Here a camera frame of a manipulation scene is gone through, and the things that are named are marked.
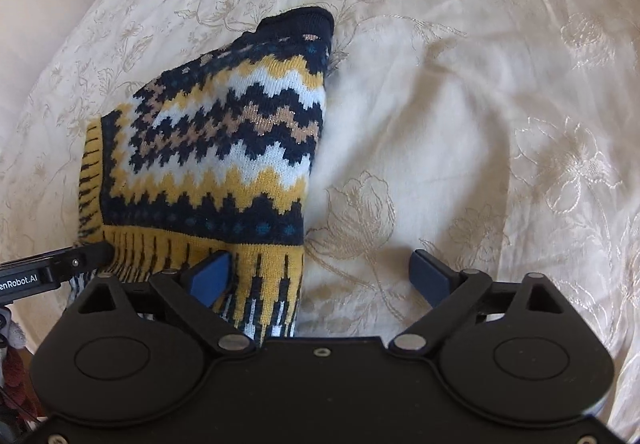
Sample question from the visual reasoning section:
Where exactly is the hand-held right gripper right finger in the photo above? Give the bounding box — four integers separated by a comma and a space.
389, 249, 565, 356

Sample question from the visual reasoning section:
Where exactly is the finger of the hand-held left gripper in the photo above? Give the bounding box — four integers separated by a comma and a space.
42, 241, 115, 283

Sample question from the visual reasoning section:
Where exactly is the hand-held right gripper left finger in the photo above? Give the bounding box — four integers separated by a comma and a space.
74, 251, 257, 356

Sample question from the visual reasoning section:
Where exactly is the navy yellow patterned knit sweater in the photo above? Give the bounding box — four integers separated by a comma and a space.
70, 6, 336, 342

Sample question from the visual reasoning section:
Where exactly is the dark red cloth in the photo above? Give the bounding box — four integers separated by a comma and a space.
0, 346, 38, 425

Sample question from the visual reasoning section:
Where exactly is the cream embroidered floral bedspread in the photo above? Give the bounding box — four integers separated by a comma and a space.
0, 0, 640, 430

